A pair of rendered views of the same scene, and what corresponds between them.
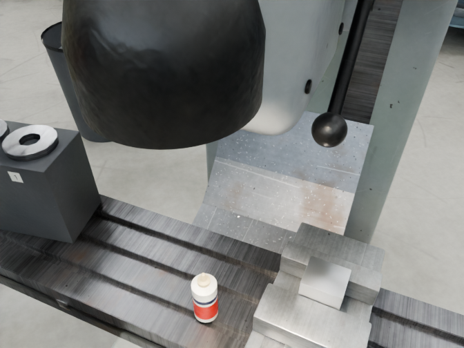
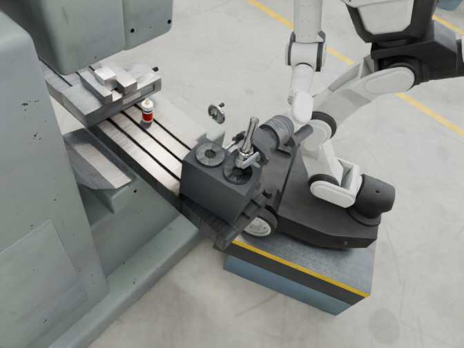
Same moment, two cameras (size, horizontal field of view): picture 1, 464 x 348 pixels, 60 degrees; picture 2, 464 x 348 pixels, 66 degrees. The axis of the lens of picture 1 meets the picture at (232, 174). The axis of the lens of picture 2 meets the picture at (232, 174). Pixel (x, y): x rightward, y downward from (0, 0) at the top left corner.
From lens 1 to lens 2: 1.39 m
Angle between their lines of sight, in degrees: 85
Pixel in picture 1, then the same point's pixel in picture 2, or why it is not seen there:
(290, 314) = (124, 76)
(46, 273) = not seen: hidden behind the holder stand
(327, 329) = (115, 69)
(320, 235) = (83, 105)
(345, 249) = (77, 97)
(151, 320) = (170, 124)
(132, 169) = not seen: outside the picture
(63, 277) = not seen: hidden behind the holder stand
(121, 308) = (181, 132)
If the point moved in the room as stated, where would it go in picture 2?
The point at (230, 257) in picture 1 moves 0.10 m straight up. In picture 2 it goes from (123, 135) to (122, 117)
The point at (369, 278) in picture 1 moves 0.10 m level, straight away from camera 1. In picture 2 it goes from (86, 74) to (59, 83)
